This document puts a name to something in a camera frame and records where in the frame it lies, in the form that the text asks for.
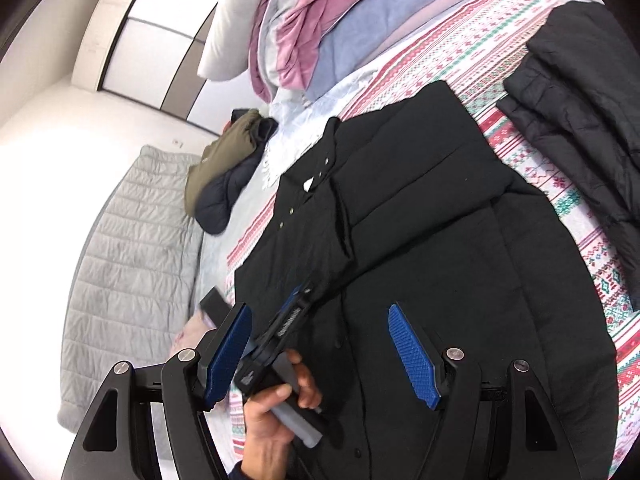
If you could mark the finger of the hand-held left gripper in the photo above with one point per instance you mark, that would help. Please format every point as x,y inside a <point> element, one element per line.
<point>289,321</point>

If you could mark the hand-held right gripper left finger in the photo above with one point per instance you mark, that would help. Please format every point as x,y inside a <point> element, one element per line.
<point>227,355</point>

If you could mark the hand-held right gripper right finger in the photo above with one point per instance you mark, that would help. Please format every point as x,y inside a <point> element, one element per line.
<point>412,355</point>

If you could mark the black puffer jacket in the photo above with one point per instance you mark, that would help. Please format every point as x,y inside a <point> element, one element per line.
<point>440,220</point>

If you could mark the person's left forearm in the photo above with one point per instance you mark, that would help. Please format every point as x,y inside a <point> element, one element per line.
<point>235,471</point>

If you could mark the person's left hand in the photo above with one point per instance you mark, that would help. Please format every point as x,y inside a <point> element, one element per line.
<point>267,430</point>

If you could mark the pink floral pillow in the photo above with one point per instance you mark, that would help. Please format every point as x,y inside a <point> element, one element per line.
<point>192,334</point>

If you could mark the grey quilted headboard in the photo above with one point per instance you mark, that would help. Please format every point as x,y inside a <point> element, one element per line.
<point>130,270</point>

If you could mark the olive and navy jackets pile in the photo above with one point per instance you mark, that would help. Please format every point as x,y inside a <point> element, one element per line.
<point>225,195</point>

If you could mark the olive green jacket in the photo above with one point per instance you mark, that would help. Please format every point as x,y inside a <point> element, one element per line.
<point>225,155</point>

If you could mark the light grey folded sheet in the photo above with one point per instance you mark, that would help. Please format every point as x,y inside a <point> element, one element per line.
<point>272,30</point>

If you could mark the white pillow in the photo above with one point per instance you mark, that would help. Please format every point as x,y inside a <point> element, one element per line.
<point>227,35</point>

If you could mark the folded black jacket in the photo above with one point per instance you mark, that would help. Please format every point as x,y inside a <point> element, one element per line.
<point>585,105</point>

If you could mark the blue folded blanket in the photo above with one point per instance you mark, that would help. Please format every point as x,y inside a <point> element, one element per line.
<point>370,25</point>

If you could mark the white wardrobe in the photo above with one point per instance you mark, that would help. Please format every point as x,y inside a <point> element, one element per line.
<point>145,50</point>

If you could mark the patterned pink knit blanket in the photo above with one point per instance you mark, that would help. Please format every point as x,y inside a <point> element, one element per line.
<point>500,45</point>

